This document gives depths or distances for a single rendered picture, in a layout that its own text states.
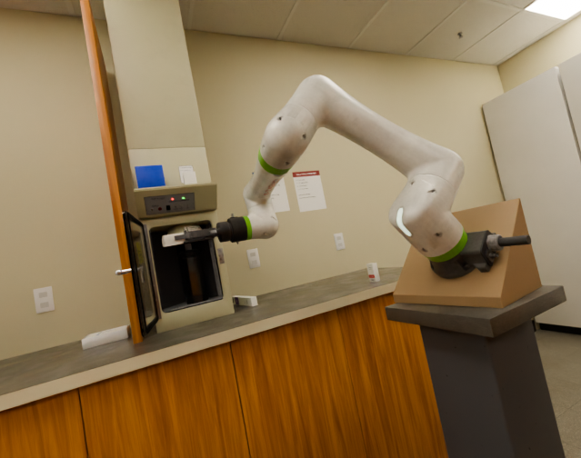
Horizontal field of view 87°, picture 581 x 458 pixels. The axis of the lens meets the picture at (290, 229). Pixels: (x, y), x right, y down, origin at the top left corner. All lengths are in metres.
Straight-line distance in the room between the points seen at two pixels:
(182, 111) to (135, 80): 0.22
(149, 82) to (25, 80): 0.74
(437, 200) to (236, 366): 0.84
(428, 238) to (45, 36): 2.09
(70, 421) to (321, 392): 0.81
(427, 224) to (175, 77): 1.28
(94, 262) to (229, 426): 1.06
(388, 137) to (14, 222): 1.69
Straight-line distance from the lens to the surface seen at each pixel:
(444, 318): 0.87
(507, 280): 0.91
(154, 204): 1.35
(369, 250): 2.31
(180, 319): 1.40
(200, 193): 1.35
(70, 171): 1.94
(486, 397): 0.98
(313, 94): 0.89
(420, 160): 0.92
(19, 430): 1.23
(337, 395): 1.39
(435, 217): 0.83
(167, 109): 1.57
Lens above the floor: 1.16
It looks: 4 degrees up
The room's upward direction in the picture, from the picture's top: 11 degrees counter-clockwise
